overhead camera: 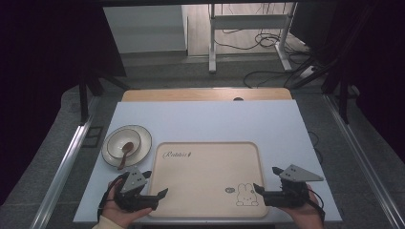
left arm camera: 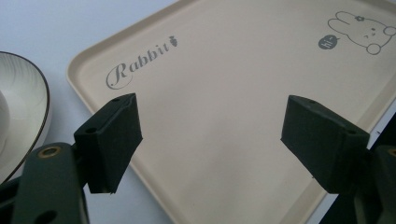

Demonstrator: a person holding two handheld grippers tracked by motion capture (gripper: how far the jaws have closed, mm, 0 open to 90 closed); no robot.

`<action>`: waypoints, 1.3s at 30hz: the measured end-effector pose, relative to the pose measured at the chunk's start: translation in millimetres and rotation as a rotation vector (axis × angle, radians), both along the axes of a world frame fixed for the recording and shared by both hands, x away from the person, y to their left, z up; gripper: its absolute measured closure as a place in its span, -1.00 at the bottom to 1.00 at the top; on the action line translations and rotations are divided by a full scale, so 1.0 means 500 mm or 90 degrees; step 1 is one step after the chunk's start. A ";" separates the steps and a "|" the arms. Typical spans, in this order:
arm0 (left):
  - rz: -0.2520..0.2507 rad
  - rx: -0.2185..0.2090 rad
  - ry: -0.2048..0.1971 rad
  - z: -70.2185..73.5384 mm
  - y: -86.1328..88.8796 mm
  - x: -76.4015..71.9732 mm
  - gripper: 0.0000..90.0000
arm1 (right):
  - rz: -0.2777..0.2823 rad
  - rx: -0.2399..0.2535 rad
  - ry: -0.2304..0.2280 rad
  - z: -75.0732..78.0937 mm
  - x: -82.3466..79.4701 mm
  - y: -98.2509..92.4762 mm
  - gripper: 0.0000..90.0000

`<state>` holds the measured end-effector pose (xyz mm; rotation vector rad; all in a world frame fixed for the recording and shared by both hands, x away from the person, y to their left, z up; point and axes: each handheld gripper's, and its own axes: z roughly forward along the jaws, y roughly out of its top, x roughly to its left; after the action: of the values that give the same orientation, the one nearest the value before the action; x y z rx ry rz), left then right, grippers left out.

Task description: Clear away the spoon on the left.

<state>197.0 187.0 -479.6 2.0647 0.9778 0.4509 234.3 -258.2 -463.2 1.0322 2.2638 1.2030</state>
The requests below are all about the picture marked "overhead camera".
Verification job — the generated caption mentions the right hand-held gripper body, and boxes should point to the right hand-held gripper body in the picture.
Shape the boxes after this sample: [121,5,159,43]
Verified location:
[263,163,325,210]

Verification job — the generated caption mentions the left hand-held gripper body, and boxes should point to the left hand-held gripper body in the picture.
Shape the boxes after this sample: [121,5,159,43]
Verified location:
[113,167,160,214]

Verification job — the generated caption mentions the person's right hand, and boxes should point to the person's right hand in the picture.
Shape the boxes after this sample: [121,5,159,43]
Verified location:
[279,192,325,229]

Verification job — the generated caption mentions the person's left hand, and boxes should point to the person's left hand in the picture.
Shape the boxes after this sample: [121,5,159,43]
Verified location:
[100,178,154,229]

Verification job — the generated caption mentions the white plate with dark rim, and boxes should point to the white plate with dark rim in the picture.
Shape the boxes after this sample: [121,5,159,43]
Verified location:
[101,124,153,169]

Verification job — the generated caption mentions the brown wooden spoon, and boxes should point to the brown wooden spoon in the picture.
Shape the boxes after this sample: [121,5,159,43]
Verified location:
[117,141,136,171]

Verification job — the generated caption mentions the white bowl with dark rim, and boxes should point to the white bowl with dark rim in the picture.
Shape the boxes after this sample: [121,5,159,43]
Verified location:
[106,128,142,159]

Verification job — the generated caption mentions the beige tray with rabbit print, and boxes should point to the beige tray with rabbit print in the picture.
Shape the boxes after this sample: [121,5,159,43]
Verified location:
[147,141,269,219]

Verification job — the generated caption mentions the dark floor socket plate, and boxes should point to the dark floor socket plate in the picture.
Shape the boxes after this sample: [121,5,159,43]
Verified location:
[81,126,104,149]

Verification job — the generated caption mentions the white table mat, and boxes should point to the white table mat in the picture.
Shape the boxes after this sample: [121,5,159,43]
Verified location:
[73,99,344,224]

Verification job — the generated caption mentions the black metal stand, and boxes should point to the black metal stand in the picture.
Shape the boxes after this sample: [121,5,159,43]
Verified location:
[78,71,131,126]
[320,61,352,125]

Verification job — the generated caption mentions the wooden table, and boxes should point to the wooden table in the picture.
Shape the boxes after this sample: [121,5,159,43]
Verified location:
[121,88,293,103]

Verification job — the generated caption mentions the white power strip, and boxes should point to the white power strip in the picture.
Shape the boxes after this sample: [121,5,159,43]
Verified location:
[298,64,317,79]

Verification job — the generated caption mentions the white cabinet panel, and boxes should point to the white cabinet panel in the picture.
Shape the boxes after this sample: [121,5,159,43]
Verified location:
[102,4,189,55]

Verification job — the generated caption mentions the dark curtain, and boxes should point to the dark curtain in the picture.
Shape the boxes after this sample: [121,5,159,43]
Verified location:
[0,0,127,206]
[329,0,405,164]

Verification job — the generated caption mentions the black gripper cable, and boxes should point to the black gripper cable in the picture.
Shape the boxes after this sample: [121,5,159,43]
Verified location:
[306,188,327,222]
[96,176,124,221]

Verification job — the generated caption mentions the thin black floor cable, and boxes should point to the thin black floor cable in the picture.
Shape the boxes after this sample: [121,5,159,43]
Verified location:
[307,130,325,165]

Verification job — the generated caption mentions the aluminium rail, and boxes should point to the aluminium rail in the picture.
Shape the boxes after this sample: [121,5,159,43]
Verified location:
[29,94,100,229]
[322,93,405,229]

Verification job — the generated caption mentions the black floor cables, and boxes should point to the black floor cables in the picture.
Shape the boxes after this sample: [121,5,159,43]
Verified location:
[212,30,319,90]

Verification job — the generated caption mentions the white metal desk frame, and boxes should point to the white metal desk frame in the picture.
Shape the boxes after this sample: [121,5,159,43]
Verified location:
[207,2,299,74]

